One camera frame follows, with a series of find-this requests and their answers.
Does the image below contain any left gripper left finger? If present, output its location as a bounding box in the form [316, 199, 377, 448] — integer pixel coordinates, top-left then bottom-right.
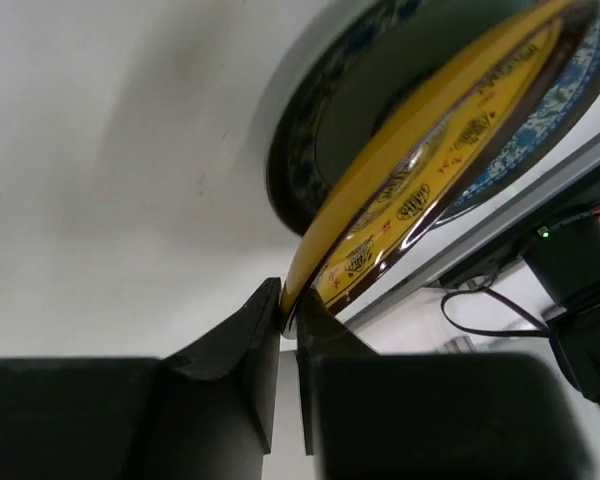
[0, 278, 281, 479]

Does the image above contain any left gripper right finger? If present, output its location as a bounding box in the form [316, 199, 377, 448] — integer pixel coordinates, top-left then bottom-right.
[295, 290, 595, 479]

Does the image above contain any yellow black patterned plate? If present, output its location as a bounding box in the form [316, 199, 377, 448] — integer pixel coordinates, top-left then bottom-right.
[280, 1, 600, 338]

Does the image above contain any green patterned small plate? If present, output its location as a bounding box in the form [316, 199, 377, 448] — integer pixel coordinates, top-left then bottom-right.
[267, 1, 600, 234]

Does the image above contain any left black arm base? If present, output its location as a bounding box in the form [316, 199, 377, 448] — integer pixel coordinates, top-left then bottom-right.
[438, 165, 600, 290]

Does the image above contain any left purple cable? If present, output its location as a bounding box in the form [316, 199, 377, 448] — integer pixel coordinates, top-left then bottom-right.
[439, 284, 551, 339]

